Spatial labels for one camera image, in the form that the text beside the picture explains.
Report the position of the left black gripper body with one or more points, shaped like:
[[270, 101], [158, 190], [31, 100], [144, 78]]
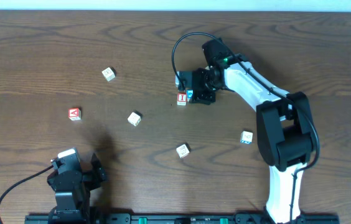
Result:
[[88, 175]]

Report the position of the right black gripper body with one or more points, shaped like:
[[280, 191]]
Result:
[[198, 86]]

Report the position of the blue number 2 block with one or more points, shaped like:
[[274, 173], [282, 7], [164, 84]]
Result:
[[189, 95]]

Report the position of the red letter I block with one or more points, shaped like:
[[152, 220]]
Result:
[[181, 99]]

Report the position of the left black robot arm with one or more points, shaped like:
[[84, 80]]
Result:
[[74, 205]]

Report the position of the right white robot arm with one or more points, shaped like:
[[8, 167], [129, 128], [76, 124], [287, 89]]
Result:
[[287, 138]]

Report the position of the red letter A block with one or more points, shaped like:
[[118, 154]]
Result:
[[74, 114]]

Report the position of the white block blue edge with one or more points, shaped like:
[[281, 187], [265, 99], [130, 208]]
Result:
[[246, 137]]

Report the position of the white block lower centre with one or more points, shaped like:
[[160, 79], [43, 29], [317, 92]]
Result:
[[183, 151]]

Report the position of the white block upper left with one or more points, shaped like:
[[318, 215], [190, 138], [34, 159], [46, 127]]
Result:
[[108, 74]]

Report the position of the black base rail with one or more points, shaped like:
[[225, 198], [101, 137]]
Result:
[[239, 218]]

